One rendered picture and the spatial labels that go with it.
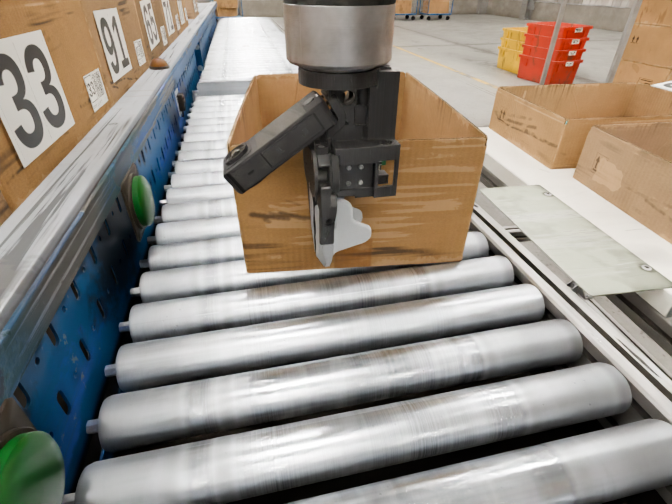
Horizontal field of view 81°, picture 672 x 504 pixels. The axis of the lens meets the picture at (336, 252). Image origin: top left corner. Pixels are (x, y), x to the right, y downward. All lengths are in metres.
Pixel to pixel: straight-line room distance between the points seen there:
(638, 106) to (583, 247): 0.72
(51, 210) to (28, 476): 0.23
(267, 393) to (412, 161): 0.29
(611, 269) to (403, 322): 0.30
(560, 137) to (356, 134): 0.58
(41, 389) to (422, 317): 0.37
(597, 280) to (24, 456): 0.58
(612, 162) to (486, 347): 0.47
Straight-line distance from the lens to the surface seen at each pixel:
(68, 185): 0.50
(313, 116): 0.36
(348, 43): 0.33
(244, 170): 0.37
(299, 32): 0.35
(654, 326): 0.67
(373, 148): 0.37
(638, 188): 0.78
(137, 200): 0.58
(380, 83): 0.38
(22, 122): 0.53
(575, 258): 0.63
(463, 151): 0.48
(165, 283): 0.55
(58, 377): 0.45
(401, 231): 0.51
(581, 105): 1.26
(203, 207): 0.71
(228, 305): 0.49
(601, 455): 0.42
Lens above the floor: 1.06
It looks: 34 degrees down
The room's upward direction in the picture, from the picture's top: straight up
